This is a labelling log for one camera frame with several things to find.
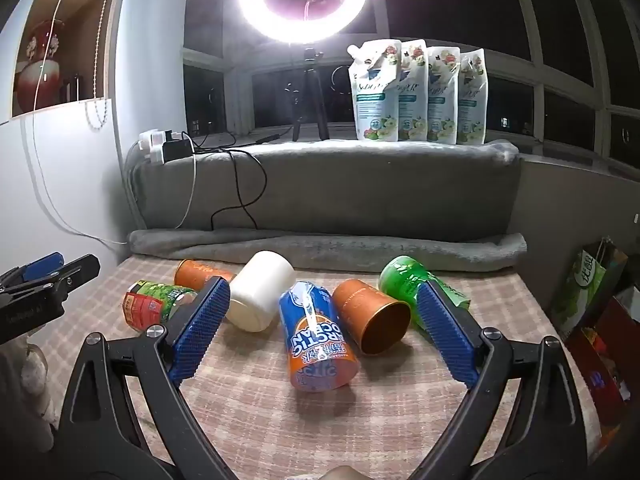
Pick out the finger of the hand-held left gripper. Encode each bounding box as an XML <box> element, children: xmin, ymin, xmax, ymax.
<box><xmin>0</xmin><ymin>254</ymin><xmax>65</xmax><ymax>292</ymax></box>
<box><xmin>7</xmin><ymin>254</ymin><xmax>101</xmax><ymax>312</ymax></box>

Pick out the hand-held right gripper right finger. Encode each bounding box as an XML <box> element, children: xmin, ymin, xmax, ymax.
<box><xmin>415</xmin><ymin>280</ymin><xmax>589</xmax><ymax>480</ymax></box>

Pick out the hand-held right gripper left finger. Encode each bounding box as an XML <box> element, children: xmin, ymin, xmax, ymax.
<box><xmin>54</xmin><ymin>276</ymin><xmax>231</xmax><ymax>480</ymax></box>

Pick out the blue and orange cup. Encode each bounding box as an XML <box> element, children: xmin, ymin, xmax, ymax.
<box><xmin>278</xmin><ymin>282</ymin><xmax>361</xmax><ymax>392</ymax></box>

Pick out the red and green cup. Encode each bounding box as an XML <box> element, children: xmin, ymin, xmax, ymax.
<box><xmin>123</xmin><ymin>281</ymin><xmax>199</xmax><ymax>332</ymax></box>

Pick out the white cup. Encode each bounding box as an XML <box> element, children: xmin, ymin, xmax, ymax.
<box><xmin>229</xmin><ymin>251</ymin><xmax>296</xmax><ymax>333</ymax></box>

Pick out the copper brown cup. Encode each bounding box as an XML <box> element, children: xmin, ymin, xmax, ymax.
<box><xmin>332</xmin><ymin>280</ymin><xmax>412</xmax><ymax>356</ymax></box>

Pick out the person's right hand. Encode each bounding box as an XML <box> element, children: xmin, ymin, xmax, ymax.
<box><xmin>322</xmin><ymin>464</ymin><xmax>364</xmax><ymax>480</ymax></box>

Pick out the plaid tablecloth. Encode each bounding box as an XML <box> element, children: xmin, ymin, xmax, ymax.
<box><xmin>27</xmin><ymin>254</ymin><xmax>603</xmax><ymax>480</ymax></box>

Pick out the green paper bag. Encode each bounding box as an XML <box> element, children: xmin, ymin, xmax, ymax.
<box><xmin>549</xmin><ymin>239</ymin><xmax>629</xmax><ymax>342</ymax></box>

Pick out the white power strip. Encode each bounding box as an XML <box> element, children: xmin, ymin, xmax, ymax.
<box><xmin>138</xmin><ymin>128</ymin><xmax>174</xmax><ymax>165</ymax></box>

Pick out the black power adapter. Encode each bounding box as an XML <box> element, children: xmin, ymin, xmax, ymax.
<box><xmin>162</xmin><ymin>138</ymin><xmax>194</xmax><ymax>164</ymax></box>

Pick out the red cardboard box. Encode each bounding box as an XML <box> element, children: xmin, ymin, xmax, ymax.
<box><xmin>564</xmin><ymin>285</ymin><xmax>640</xmax><ymax>413</ymax></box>

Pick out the grey blanket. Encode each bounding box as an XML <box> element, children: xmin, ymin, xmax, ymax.
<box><xmin>125</xmin><ymin>138</ymin><xmax>529</xmax><ymax>274</ymax></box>

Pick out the red and white vase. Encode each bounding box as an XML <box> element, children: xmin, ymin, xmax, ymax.
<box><xmin>13</xmin><ymin>20</ymin><xmax>67</xmax><ymax>115</ymax></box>

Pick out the white spouted refill pouch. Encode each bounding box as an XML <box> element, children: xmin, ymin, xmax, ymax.
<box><xmin>347</xmin><ymin>40</ymin><xmax>404</xmax><ymax>142</ymax></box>

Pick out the black tripod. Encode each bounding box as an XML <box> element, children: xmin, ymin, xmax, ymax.
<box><xmin>289</xmin><ymin>47</ymin><xmax>332</xmax><ymax>143</ymax></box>

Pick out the white cable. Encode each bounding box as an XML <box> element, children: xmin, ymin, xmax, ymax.
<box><xmin>21</xmin><ymin>0</ymin><xmax>132</xmax><ymax>247</ymax></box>

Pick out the white bead chain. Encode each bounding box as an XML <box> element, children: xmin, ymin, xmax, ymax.
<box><xmin>84</xmin><ymin>0</ymin><xmax>113</xmax><ymax>132</ymax></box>

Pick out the black cable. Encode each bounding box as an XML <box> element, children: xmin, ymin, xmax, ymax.
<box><xmin>190</xmin><ymin>131</ymin><xmax>297</xmax><ymax>232</ymax></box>

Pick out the window frame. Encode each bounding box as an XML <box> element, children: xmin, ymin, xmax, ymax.
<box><xmin>181</xmin><ymin>0</ymin><xmax>640</xmax><ymax>173</ymax></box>

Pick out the ring light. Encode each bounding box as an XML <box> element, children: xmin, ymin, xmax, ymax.
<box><xmin>238</xmin><ymin>0</ymin><xmax>370</xmax><ymax>45</ymax></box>

